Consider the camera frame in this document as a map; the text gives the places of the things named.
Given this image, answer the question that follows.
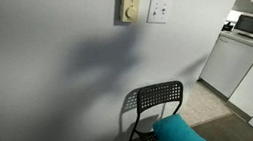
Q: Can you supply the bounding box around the white kitchen base cabinet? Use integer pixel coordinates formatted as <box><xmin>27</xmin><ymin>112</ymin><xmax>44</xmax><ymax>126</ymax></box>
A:
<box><xmin>199</xmin><ymin>31</ymin><xmax>253</xmax><ymax>98</ymax></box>

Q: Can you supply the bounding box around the beige wall thermostat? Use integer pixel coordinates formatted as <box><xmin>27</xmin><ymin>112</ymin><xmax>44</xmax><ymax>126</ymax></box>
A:
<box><xmin>119</xmin><ymin>0</ymin><xmax>140</xmax><ymax>23</ymax></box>

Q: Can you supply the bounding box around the white double light switch plate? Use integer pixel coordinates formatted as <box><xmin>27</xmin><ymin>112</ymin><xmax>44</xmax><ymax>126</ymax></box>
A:
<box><xmin>147</xmin><ymin>0</ymin><xmax>172</xmax><ymax>24</ymax></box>

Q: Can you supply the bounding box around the black perforated metal chair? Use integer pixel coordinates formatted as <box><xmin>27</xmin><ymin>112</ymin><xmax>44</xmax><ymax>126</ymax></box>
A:
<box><xmin>129</xmin><ymin>81</ymin><xmax>184</xmax><ymax>141</ymax></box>

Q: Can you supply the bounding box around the small black countertop appliance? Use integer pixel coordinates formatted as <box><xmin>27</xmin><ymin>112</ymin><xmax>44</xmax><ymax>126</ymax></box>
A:
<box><xmin>221</xmin><ymin>22</ymin><xmax>234</xmax><ymax>31</ymax></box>

